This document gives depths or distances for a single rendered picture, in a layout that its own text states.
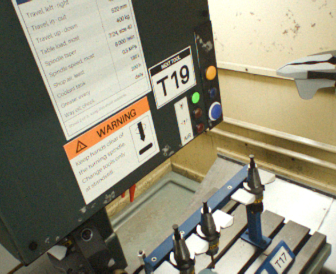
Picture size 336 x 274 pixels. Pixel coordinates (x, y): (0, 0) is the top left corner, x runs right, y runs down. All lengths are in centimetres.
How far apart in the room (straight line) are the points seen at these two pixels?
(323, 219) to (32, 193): 133
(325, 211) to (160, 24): 125
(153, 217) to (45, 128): 163
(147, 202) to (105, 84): 169
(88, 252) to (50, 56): 37
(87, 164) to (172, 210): 158
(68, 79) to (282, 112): 120
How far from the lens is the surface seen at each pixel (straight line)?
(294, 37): 146
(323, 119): 155
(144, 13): 59
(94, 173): 59
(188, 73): 67
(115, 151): 60
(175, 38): 64
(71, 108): 53
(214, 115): 74
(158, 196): 223
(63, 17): 51
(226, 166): 193
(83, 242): 73
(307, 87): 70
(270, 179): 124
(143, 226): 208
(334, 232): 167
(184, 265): 102
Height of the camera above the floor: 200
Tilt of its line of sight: 32 degrees down
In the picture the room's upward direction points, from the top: 12 degrees counter-clockwise
